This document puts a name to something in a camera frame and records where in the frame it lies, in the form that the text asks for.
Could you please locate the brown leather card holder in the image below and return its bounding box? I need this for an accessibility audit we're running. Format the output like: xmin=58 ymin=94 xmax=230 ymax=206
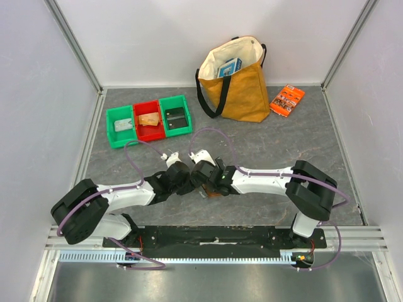
xmin=199 ymin=185 xmax=221 ymax=198

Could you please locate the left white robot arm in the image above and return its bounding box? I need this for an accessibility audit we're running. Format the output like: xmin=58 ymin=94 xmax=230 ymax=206
xmin=50 ymin=161 xmax=193 ymax=247

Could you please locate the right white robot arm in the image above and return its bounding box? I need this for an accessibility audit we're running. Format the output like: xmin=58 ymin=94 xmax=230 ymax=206
xmin=190 ymin=158 xmax=338 ymax=248

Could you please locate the black card stack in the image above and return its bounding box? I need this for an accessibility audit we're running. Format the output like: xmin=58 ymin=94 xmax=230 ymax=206
xmin=164 ymin=107 xmax=188 ymax=130

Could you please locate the red plastic bin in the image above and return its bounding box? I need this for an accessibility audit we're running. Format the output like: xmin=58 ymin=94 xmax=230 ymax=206
xmin=133 ymin=100 xmax=166 ymax=142

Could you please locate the right green plastic bin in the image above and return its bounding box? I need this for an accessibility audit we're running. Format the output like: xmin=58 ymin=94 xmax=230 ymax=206
xmin=159 ymin=94 xmax=193 ymax=137

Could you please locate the green plastic bin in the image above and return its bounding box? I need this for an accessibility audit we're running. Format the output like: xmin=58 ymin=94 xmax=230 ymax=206
xmin=159 ymin=94 xmax=193 ymax=137
xmin=106 ymin=105 xmax=137 ymax=148

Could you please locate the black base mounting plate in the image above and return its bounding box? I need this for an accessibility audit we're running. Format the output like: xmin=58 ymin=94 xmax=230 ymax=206
xmin=122 ymin=226 xmax=327 ymax=259

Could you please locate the left green plastic bin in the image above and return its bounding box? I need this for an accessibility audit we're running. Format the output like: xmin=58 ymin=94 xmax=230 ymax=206
xmin=106 ymin=105 xmax=137 ymax=148

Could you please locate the mustard tote bag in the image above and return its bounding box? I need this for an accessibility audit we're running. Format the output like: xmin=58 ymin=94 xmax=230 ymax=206
xmin=195 ymin=36 xmax=270 ymax=123

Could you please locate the orange snack packet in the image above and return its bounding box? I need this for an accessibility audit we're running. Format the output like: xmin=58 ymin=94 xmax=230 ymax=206
xmin=270 ymin=84 xmax=305 ymax=118

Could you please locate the blue box in bag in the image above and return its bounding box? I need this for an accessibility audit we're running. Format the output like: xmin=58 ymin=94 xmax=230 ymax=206
xmin=217 ymin=57 xmax=242 ymax=78

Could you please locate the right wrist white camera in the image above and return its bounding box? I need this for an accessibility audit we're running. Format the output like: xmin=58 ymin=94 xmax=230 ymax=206
xmin=190 ymin=149 xmax=215 ymax=166

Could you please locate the grey slotted cable duct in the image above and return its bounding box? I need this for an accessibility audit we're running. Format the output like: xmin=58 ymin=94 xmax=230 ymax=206
xmin=58 ymin=248 xmax=298 ymax=264

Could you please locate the left aluminium frame post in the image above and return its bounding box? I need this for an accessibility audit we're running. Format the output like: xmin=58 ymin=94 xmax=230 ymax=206
xmin=43 ymin=0 xmax=105 ymax=94

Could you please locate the aluminium frame post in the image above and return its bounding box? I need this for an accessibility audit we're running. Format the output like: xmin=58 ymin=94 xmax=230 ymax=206
xmin=43 ymin=0 xmax=105 ymax=94
xmin=321 ymin=0 xmax=378 ymax=92

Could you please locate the front aluminium rail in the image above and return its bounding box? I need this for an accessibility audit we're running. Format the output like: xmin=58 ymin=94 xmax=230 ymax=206
xmin=45 ymin=225 xmax=389 ymax=252

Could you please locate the right aluminium frame post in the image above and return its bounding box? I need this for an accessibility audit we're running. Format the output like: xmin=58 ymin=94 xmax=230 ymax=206
xmin=321 ymin=0 xmax=378 ymax=92

